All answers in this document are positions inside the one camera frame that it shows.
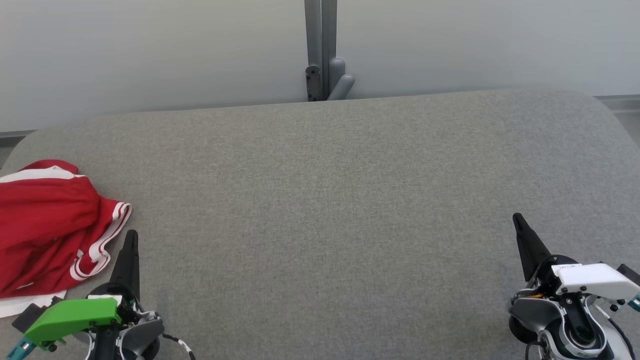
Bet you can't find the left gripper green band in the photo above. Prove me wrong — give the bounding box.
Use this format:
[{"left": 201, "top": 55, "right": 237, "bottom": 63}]
[{"left": 24, "top": 229, "right": 142, "bottom": 347}]

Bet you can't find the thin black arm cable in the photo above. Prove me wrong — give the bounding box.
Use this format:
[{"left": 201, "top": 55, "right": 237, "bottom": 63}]
[{"left": 602, "top": 317, "right": 637, "bottom": 360}]

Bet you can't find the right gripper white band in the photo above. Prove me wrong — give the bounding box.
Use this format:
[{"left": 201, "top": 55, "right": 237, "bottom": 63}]
[{"left": 512, "top": 213, "right": 640, "bottom": 301}]

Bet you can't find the grey metal post with hinge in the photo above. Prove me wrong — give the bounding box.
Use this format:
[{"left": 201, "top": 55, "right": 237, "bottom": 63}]
[{"left": 304, "top": 0, "right": 356, "bottom": 102}]

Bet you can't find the grey fabric sofa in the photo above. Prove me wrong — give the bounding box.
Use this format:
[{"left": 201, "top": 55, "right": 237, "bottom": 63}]
[{"left": 0, "top": 89, "right": 640, "bottom": 360}]

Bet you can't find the teal connector left camera cable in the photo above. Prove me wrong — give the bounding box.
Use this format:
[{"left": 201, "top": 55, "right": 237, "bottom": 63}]
[{"left": 6, "top": 336, "right": 37, "bottom": 360}]

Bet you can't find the red Bulls 23 jersey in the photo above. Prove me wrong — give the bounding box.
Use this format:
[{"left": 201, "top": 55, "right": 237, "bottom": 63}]
[{"left": 0, "top": 198, "right": 133, "bottom": 319}]

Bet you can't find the black white striped cable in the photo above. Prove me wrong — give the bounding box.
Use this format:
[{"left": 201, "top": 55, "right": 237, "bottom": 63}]
[{"left": 160, "top": 333, "right": 197, "bottom": 360}]

